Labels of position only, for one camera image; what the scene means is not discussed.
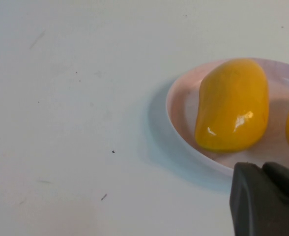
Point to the plain yellow plastic mango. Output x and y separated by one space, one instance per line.
233 105

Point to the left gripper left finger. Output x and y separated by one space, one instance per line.
252 204

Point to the pink round plate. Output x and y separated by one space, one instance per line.
183 115

